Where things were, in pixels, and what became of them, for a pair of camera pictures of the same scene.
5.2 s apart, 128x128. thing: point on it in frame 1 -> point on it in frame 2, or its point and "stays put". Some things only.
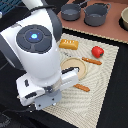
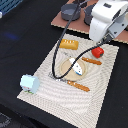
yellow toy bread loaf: (69, 44) stays put
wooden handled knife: (96, 62) stays put
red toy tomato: (97, 51) stays put
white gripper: (46, 95) -> (108, 16)
